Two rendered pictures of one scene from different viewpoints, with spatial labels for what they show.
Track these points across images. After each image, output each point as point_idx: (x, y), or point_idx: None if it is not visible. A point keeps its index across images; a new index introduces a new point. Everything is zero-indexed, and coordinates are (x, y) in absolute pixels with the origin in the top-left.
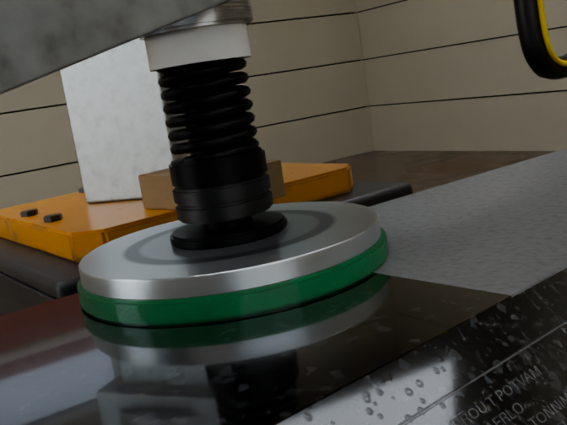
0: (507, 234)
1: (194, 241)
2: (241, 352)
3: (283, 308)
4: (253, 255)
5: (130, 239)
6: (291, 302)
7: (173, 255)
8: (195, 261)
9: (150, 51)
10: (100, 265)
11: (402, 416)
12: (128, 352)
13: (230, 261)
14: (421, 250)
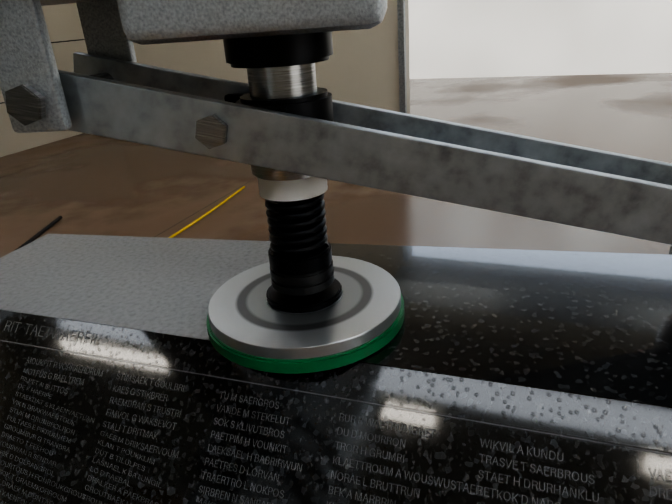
0: (237, 261)
1: (340, 286)
2: (407, 268)
3: None
4: (347, 268)
5: (317, 335)
6: None
7: (352, 293)
8: (363, 279)
9: (324, 180)
10: (379, 310)
11: None
12: (428, 290)
13: (360, 269)
14: None
